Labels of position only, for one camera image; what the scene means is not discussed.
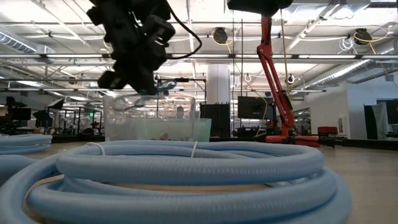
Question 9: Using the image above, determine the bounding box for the red desk lamp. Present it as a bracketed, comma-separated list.
[256, 15, 321, 147]

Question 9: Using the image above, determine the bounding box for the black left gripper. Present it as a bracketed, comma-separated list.
[97, 27, 169, 96]

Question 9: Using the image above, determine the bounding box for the clear plastic container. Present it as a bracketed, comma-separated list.
[103, 95, 197, 142]

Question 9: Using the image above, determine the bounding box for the black aluminium table frame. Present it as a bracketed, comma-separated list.
[0, 133, 398, 151]

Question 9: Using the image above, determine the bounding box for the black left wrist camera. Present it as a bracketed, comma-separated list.
[145, 14, 177, 48]

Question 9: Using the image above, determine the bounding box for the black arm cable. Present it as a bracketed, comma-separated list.
[166, 4, 203, 60]

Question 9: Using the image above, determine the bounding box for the black partition panel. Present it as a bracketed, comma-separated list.
[200, 103, 231, 138]

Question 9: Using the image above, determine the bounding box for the teal translucent plastic bin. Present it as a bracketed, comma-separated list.
[194, 118, 212, 142]

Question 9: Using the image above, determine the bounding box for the dark curtain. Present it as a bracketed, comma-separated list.
[363, 99, 398, 141]

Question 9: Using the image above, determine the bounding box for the black ceiling cable reel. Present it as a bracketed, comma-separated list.
[213, 27, 229, 45]
[354, 27, 373, 46]

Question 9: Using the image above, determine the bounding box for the light blue ethernet cable coil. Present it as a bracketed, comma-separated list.
[0, 139, 354, 224]
[0, 133, 53, 156]

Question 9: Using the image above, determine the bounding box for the black wall screen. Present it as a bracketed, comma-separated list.
[238, 96, 274, 121]

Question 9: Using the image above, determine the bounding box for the red chair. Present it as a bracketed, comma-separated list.
[317, 126, 339, 136]

